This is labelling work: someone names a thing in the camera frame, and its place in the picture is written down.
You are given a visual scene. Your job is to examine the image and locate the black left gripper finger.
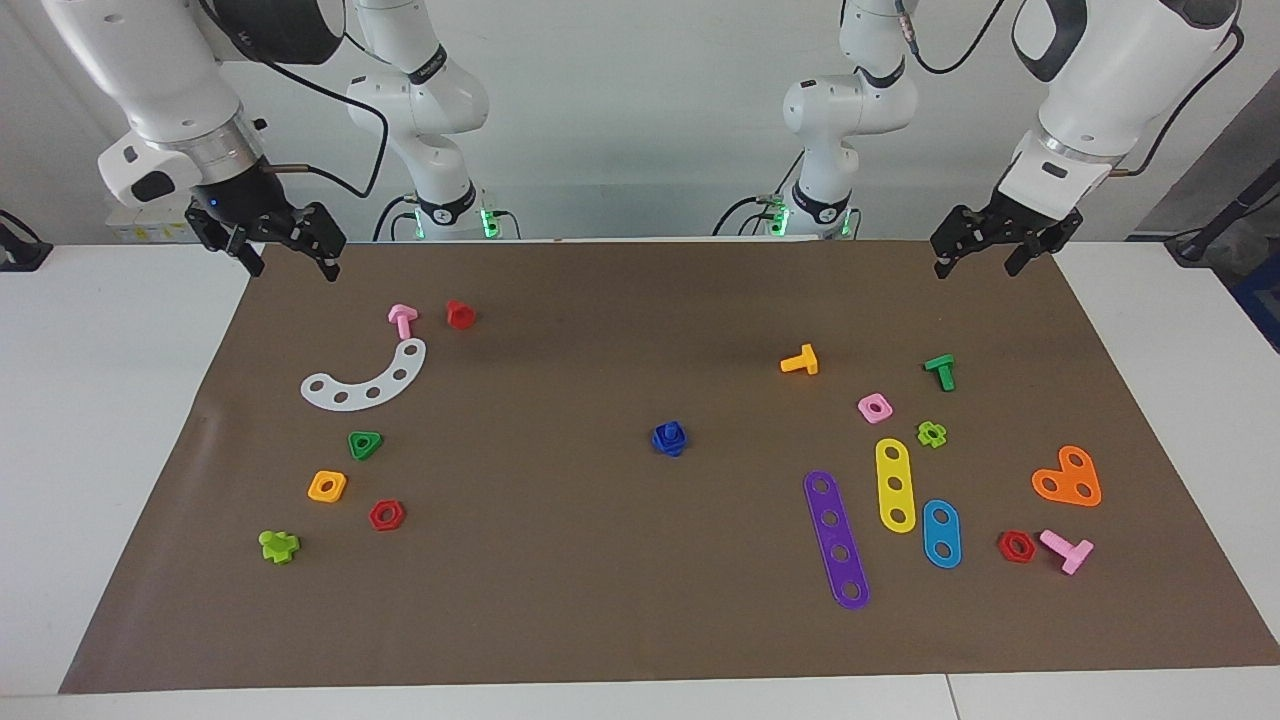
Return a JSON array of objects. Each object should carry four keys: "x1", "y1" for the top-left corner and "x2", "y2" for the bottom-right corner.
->
[
  {"x1": 1003, "y1": 233, "x2": 1062, "y2": 279},
  {"x1": 930, "y1": 204, "x2": 992, "y2": 280}
]

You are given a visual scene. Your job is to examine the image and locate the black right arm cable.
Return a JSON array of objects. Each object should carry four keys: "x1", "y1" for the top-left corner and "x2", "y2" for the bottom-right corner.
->
[{"x1": 200, "y1": 0, "x2": 391, "y2": 198}]

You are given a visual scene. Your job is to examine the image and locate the black base cable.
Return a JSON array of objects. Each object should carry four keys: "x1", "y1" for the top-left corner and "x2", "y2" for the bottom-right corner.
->
[
  {"x1": 712, "y1": 195, "x2": 791, "y2": 239},
  {"x1": 373, "y1": 195, "x2": 417, "y2": 242}
]

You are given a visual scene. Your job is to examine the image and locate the purple four-hole plate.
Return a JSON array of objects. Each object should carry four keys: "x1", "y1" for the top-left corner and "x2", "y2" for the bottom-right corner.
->
[{"x1": 803, "y1": 470, "x2": 871, "y2": 610}]

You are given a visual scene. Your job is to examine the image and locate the black table clamp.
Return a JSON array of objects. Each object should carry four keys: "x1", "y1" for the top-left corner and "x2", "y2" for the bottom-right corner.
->
[{"x1": 0, "y1": 210, "x2": 53, "y2": 273}]

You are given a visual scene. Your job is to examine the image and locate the orange three-hole corner plate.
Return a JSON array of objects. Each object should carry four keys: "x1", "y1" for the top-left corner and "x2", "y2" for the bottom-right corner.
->
[{"x1": 1031, "y1": 445, "x2": 1103, "y2": 508}]

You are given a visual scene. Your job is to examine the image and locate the black stand pole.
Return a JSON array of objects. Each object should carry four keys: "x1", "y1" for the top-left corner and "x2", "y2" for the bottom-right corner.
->
[{"x1": 1165, "y1": 185, "x2": 1280, "y2": 266}]

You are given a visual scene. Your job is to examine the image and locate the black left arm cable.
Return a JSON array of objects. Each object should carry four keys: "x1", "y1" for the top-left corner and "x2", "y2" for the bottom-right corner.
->
[{"x1": 895, "y1": 0, "x2": 1248, "y2": 179}]

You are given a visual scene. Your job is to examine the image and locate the white box yellow labels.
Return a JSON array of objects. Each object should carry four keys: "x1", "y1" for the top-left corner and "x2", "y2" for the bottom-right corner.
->
[{"x1": 105, "y1": 205, "x2": 201, "y2": 246}]

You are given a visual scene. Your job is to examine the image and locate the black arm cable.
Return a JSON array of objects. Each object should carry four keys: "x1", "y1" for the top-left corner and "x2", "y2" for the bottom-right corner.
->
[
  {"x1": 200, "y1": 0, "x2": 391, "y2": 198},
  {"x1": 895, "y1": 0, "x2": 1248, "y2": 179}
]

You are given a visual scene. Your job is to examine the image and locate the blue crate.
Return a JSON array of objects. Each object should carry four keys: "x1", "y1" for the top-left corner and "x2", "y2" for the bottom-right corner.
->
[{"x1": 1232, "y1": 262, "x2": 1280, "y2": 353}]

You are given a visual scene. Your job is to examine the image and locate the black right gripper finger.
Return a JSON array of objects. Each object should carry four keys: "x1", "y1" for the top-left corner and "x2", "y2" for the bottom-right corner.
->
[
  {"x1": 226, "y1": 230, "x2": 267, "y2": 280},
  {"x1": 290, "y1": 203, "x2": 348, "y2": 283}
]

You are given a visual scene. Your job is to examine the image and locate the white curved perforated plate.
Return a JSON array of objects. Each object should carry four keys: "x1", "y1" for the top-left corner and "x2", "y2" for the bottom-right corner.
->
[{"x1": 300, "y1": 337, "x2": 428, "y2": 412}]

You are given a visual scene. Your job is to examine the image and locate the blue two-hole plate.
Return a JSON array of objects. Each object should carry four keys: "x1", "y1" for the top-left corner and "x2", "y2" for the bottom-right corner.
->
[{"x1": 921, "y1": 499, "x2": 963, "y2": 570}]

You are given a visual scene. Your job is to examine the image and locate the brown paper mat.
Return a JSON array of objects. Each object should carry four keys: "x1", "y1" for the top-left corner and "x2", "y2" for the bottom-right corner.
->
[{"x1": 58, "y1": 238, "x2": 1280, "y2": 695}]

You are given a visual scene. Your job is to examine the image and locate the yellow three-hole plate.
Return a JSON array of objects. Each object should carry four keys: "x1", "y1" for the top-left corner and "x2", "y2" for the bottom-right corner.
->
[{"x1": 875, "y1": 438, "x2": 918, "y2": 534}]

